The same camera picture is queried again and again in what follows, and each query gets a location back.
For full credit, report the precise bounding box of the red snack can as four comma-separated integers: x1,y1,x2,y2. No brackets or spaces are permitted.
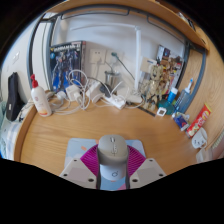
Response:
185,103,213,139

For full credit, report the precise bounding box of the clear plastic cup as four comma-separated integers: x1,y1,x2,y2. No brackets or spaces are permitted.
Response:
195,147,214,164

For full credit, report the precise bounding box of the white plug adapter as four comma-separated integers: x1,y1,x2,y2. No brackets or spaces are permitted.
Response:
85,80,103,99

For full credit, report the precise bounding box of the blue spray bottle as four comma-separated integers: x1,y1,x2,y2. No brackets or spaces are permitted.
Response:
173,78,194,114

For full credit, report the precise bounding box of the beige robot model figure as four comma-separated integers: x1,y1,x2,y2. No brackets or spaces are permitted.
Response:
139,63,174,113

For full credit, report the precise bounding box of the teal bottle with blue cap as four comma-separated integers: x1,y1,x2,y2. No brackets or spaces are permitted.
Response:
158,87,179,116

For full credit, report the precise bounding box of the grey computer mouse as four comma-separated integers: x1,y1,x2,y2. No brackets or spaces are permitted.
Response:
96,134,130,183

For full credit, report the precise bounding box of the white mug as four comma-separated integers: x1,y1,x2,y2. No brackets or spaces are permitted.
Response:
191,127,209,150

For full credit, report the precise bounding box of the steel cup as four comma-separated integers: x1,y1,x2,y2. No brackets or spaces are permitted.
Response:
104,69,122,89

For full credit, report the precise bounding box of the black bag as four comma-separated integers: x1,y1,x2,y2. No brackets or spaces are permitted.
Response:
4,71,26,122

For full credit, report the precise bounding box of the pastel cloud print mouse pad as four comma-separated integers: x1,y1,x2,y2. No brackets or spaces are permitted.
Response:
63,137,147,191

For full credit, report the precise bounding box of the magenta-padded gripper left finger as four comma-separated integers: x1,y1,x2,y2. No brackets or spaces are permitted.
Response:
59,144,102,190

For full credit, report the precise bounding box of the white cube charger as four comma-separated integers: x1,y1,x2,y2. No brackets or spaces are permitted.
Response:
65,84,81,103

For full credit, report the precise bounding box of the colourful model kit box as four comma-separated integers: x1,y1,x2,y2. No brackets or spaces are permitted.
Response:
156,44,185,84

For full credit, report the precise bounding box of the white power strip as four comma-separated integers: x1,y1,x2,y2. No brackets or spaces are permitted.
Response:
105,94,127,110

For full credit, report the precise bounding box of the bed with plaid bedding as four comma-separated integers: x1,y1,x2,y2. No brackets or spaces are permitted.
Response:
0,99,24,158

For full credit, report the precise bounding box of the blue packet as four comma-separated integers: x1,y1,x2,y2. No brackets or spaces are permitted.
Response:
172,111,191,132

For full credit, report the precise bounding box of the white cable bundle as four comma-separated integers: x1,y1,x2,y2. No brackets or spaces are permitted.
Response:
49,69,148,113

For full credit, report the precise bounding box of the small white square clock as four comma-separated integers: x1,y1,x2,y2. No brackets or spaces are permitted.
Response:
156,107,167,118

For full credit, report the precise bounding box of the blue robot model kit box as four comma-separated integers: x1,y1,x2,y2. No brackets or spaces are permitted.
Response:
49,40,87,94

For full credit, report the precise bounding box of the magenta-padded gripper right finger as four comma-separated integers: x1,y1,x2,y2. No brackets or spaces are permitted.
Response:
125,144,167,190

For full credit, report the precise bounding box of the white wall outlet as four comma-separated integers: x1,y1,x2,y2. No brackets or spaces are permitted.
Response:
89,48,107,66

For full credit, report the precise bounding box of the white red-pump lotion bottle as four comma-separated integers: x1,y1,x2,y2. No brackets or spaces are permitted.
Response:
29,73,53,118

